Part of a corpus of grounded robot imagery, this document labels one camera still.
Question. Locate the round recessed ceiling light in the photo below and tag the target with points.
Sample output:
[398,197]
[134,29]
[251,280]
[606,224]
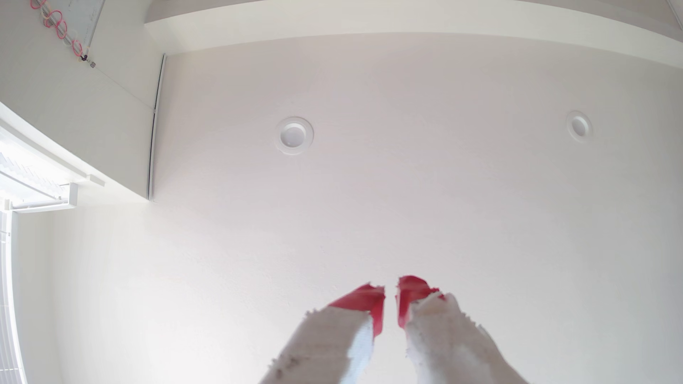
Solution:
[579,126]
[293,135]

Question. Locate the white cloth-wrapped gripper finger with red tip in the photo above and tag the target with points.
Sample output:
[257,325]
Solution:
[325,346]
[448,346]

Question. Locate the white window blind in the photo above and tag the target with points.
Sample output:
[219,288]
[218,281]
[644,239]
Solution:
[8,320]

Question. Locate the white wall board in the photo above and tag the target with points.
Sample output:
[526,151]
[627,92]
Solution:
[82,16]

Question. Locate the white blind head rail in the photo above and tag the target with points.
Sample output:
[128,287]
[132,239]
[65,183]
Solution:
[45,204]

